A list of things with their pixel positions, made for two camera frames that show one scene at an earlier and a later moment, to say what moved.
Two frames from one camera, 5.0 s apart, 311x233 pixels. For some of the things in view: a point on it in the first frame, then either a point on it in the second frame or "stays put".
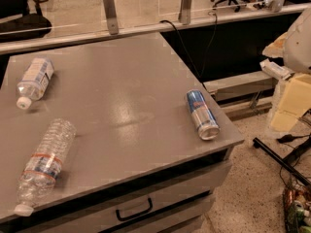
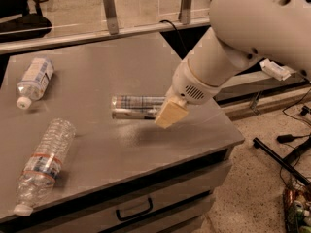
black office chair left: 13,2 stays put
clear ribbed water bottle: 43,169 stays put
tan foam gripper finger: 294,102 to 188,89
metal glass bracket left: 110,9 stays put
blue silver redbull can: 204,118 to 136,107
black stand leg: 259,144 stays put
